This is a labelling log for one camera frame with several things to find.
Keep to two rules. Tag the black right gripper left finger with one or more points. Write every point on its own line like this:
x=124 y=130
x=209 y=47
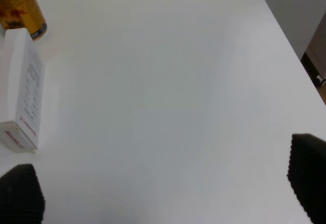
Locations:
x=22 y=200

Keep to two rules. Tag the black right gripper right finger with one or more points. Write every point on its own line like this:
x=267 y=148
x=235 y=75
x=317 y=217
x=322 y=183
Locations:
x=306 y=174

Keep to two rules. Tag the wooden cabinet on wheels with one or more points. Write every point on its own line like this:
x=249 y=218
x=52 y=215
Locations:
x=313 y=59

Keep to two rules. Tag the white long carton box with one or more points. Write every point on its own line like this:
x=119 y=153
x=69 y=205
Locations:
x=22 y=79

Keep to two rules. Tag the gold energy drink can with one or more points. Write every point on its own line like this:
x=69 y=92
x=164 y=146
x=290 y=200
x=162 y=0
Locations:
x=16 y=14

